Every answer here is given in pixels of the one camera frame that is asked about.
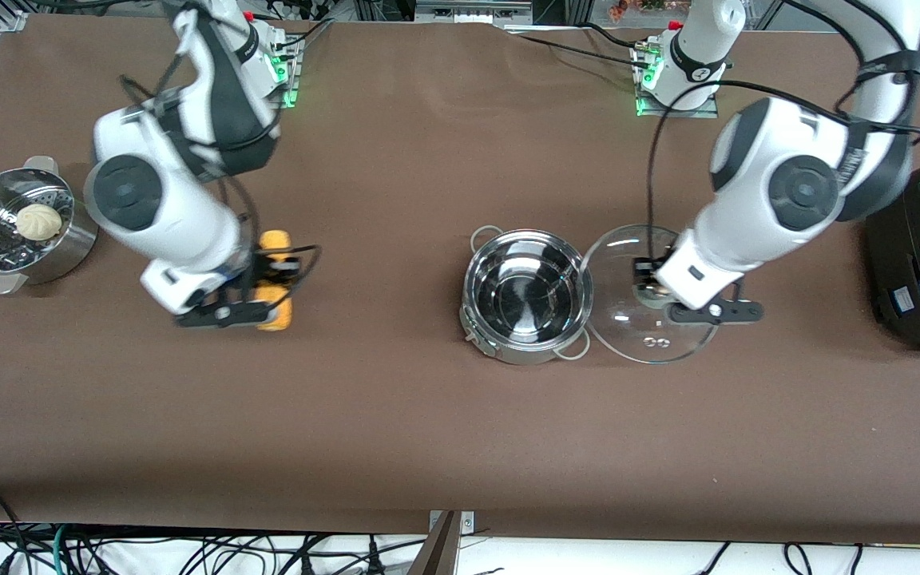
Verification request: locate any yellow corn cob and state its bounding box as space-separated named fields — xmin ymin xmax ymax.
xmin=256 ymin=230 xmax=297 ymax=332

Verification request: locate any glass pot lid with knob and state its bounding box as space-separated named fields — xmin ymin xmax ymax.
xmin=582 ymin=225 xmax=723 ymax=365

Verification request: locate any white steamed bun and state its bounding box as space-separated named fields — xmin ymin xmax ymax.
xmin=14 ymin=203 xmax=63 ymax=243

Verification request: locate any grey metal box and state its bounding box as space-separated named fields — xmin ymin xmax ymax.
xmin=414 ymin=0 xmax=533 ymax=23

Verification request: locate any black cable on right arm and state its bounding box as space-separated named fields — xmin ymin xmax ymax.
xmin=121 ymin=48 xmax=323 ymax=306

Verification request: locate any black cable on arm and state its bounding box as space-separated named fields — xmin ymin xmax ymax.
xmin=121 ymin=48 xmax=323 ymax=306
xmin=645 ymin=80 xmax=920 ymax=264

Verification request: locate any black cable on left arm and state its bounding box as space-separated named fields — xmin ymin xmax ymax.
xmin=645 ymin=80 xmax=920 ymax=264

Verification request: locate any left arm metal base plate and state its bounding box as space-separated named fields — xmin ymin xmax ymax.
xmin=632 ymin=44 xmax=720 ymax=119

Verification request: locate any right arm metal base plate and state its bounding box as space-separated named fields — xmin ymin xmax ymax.
xmin=264 ymin=32 xmax=301 ymax=109

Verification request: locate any black cable on table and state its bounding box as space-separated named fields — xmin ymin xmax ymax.
xmin=508 ymin=30 xmax=652 ymax=66

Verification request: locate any grey metal bracket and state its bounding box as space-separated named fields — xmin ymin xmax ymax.
xmin=426 ymin=510 xmax=477 ymax=575

